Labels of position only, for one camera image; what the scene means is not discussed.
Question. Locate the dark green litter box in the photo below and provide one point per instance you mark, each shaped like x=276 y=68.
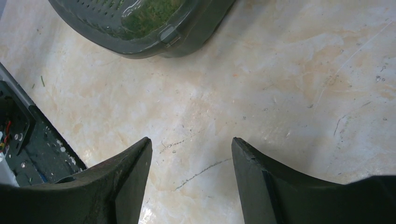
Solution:
x=185 y=32

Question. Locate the aluminium frame rail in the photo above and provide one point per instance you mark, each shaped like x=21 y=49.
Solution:
x=15 y=86

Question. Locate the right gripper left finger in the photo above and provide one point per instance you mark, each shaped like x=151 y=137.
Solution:
x=110 y=192

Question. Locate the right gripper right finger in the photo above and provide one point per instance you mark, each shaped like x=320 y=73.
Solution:
x=273 y=193

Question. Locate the green litter pellets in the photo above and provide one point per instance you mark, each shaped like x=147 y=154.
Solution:
x=146 y=16

